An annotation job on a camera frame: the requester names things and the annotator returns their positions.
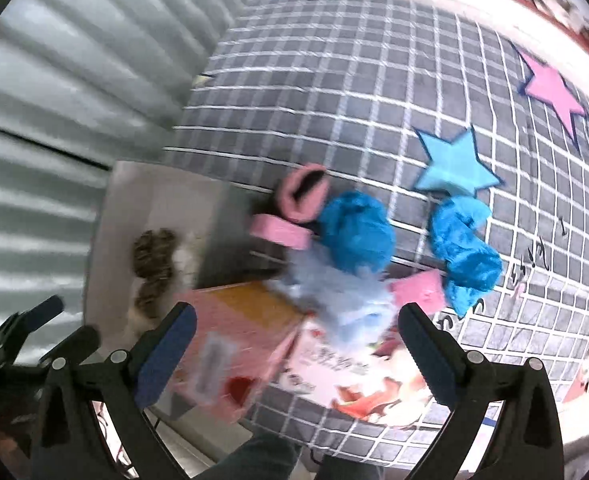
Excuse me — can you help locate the pink flat cloth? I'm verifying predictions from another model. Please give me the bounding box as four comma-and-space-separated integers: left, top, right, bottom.
389, 269, 446, 315

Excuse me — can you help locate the person's jeans leg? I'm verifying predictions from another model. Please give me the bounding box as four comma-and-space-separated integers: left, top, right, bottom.
196, 432, 385, 480

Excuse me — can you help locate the pink star mat patch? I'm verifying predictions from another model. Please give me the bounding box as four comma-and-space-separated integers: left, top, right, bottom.
510, 42, 589, 154

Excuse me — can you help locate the light blue fluffy cloth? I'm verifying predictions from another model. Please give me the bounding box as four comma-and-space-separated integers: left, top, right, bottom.
265, 243, 396, 350

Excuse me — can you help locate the pink red printed bag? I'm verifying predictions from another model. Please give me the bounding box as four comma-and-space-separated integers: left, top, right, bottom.
278, 318, 432, 427

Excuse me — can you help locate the white storage box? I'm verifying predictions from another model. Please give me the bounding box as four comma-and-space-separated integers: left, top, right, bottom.
80, 159, 256, 351

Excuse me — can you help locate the pink black sock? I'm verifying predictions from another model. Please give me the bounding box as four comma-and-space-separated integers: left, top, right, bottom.
274, 164, 330, 224

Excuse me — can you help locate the pink patterned cardboard box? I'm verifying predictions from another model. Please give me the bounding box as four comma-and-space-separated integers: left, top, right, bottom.
170, 282, 304, 424

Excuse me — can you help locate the blue star mat patch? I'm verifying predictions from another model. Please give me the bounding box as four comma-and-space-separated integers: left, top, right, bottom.
413, 125, 505, 197

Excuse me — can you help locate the white polka dot cloth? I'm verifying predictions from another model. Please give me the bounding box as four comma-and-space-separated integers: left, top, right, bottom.
172, 232, 206, 288

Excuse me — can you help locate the pink cloth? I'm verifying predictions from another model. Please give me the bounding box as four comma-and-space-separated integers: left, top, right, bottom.
389, 269, 446, 315
249, 214, 311, 250

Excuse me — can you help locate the leopard print cloth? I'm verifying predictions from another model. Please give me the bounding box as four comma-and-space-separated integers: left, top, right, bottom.
132, 228, 178, 320

